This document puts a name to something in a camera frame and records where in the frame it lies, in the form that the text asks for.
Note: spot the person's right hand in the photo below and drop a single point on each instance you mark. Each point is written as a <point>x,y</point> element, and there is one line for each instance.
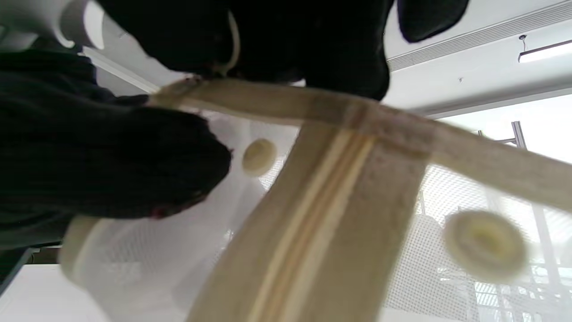
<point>290,40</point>

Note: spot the person's left hand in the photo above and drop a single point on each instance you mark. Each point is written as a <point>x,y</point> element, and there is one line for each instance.
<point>89,156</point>

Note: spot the translucent white mesh pencil pouch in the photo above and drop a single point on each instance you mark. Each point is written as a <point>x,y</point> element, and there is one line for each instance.
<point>330,223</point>

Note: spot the grey left hand controller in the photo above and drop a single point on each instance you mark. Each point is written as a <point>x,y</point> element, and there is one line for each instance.
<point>27,18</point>

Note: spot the ceiling strip light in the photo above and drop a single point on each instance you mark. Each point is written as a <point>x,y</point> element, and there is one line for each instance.
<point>545,51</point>

